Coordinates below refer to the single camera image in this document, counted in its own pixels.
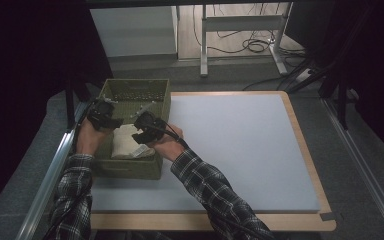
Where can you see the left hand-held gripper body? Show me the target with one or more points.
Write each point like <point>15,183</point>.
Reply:
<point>101,113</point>

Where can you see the person's right hand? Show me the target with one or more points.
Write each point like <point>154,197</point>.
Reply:
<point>168,146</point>

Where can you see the aluminium rail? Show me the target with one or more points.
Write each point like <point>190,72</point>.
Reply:
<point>43,196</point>
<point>363,170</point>

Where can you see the white power strip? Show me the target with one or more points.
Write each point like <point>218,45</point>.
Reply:
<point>302,76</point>

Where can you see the grey tape piece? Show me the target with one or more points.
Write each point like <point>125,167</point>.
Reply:
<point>328,216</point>

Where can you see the white metal desk frame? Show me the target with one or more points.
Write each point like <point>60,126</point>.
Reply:
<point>240,23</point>

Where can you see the black curtain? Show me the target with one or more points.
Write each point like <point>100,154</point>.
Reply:
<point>376,66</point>
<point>23,66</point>

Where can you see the green plastic basket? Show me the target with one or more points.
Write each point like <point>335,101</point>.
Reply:
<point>130,168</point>

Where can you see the person's left hand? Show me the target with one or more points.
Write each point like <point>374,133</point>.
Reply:
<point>88,138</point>

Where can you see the white cabinet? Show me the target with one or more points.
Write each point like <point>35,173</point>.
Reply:
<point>133,30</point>

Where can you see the cream egg print cloth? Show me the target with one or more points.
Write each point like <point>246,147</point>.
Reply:
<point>125,145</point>

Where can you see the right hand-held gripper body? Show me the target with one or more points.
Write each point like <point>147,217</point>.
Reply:
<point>150,126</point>

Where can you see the black metal stand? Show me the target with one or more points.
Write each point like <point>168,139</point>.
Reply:
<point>342,100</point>
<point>70,103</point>

